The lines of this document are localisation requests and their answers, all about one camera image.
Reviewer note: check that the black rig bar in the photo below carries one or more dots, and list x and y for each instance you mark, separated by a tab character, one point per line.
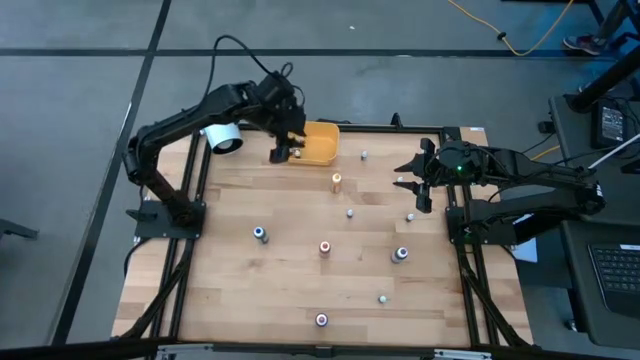
75	350

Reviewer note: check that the black stand pole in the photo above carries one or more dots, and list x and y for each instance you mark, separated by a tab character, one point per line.
600	82

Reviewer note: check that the black power supply unit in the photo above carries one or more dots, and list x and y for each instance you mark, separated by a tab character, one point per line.
612	125

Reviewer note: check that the large blue food coloring bottle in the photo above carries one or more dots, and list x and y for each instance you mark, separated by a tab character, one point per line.
260	233

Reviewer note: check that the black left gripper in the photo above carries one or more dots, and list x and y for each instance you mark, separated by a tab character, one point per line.
280	107

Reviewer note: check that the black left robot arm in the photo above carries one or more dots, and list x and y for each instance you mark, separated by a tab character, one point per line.
175	120

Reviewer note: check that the large orange food coloring bottle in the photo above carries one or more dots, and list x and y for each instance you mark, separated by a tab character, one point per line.
324	247

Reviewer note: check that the keyboard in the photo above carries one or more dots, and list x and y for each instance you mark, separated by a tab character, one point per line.
617	275

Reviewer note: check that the large red food coloring bottle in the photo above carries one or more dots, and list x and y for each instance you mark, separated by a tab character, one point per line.
321	320

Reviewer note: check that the small silver piece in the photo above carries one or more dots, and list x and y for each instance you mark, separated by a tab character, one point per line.
382	299

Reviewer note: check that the large yellow food coloring bottle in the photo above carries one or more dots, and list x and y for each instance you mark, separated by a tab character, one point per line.
336	184

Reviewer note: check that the grey stand foot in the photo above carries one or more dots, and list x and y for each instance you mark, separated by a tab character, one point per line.
15	229

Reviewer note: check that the yellow plastic basket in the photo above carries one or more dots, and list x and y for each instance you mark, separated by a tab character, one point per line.
320	145

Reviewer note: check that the person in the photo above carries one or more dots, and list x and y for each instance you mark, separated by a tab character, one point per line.
582	44

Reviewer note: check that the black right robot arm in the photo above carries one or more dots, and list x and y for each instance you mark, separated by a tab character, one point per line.
540	200

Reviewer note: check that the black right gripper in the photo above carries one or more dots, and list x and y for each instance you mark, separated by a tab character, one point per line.
457	165

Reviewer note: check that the white paper sheet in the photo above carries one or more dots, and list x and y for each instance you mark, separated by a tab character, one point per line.
527	252

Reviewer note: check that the large purple food coloring bottle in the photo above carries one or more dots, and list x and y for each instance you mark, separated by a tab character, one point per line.
399	255

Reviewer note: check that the dark grey side desk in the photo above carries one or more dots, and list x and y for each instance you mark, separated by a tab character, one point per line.
575	300

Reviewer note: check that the black table clamp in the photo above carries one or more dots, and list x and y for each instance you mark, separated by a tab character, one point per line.
396	120

